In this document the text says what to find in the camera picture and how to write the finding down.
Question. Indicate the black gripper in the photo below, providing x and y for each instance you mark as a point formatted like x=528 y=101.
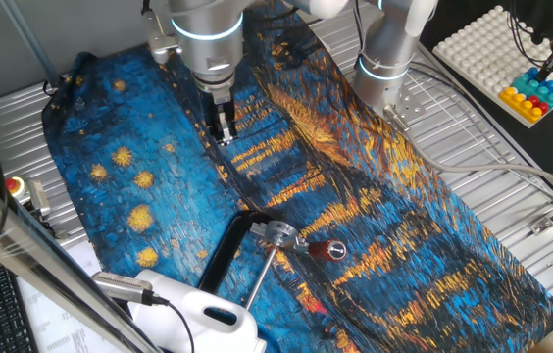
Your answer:
x=220 y=105

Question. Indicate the blue toy brick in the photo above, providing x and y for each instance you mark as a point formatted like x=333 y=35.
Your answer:
x=546 y=84

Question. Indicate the teal toy brick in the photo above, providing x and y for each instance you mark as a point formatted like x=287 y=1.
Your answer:
x=534 y=88

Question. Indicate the red toy brick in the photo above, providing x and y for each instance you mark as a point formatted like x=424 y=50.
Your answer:
x=538 y=104

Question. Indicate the silver ratchet clamp head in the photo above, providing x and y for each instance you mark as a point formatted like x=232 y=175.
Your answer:
x=276 y=233

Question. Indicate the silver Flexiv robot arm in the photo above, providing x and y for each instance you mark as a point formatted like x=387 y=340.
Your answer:
x=208 y=39

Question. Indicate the metal lever with red knob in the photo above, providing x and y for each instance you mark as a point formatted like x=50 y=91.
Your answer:
x=222 y=255

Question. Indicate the yellow toy brick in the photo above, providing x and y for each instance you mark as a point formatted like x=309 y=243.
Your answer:
x=519 y=105

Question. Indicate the white studded brick baseplate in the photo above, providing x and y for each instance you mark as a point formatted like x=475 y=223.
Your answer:
x=477 y=54

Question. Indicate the threaded silver clamp rod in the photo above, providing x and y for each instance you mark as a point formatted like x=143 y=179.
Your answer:
x=259 y=279

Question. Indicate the blue starry painting cloth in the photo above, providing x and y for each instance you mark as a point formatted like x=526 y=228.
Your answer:
x=379 y=220

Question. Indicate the white plastic jug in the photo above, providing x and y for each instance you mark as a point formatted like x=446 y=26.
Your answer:
x=183 y=323

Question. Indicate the red emergency stop button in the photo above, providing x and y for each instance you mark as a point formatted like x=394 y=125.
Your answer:
x=14 y=186

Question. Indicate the printed white paper sheet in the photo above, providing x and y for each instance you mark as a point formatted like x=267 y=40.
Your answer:
x=61 y=328

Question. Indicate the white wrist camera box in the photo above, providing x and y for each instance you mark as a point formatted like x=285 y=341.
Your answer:
x=159 y=39

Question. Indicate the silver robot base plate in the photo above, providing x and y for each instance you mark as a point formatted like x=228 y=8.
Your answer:
x=411 y=105

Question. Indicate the silver ribbed camera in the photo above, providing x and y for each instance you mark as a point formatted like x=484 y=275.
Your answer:
x=119 y=287

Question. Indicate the aluminium frame bar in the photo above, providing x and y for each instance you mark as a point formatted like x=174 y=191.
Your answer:
x=36 y=260

